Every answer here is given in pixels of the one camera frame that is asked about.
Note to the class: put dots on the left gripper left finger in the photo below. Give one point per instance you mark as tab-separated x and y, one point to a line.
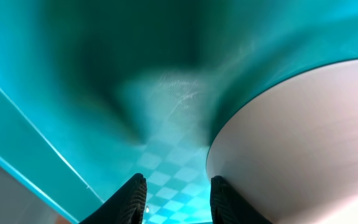
126	206

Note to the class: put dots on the pink bowl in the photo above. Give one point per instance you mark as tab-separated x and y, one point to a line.
292	152

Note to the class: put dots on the teal plastic tray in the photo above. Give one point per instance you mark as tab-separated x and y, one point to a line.
93	91

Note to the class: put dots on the grey dishwasher rack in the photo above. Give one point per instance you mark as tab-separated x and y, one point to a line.
19	205

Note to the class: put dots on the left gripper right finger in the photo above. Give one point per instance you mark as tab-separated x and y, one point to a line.
228	206

